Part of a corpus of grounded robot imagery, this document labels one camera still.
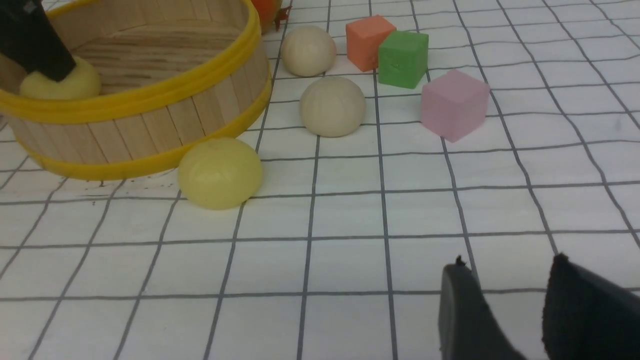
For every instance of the green cube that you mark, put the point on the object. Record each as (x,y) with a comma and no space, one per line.
(403,59)

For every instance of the white bun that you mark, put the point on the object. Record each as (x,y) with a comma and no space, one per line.
(332,107)
(308,51)

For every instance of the orange cube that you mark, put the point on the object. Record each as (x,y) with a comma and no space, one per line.
(364,37)

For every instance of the red tomato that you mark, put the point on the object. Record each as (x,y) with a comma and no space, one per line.
(271,14)

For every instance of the bamboo steamer tray yellow rim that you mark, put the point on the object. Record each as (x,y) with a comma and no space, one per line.
(174,73)

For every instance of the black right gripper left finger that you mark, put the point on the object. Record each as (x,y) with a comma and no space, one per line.
(467,327)

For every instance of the yellow bun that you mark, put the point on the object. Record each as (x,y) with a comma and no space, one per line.
(220,173)
(84,81)

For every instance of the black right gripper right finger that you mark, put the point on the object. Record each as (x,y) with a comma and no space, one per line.
(586,317)

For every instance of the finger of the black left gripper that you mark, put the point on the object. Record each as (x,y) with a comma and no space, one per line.
(28,38)

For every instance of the pink cube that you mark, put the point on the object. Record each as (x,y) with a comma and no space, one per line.
(454,104)

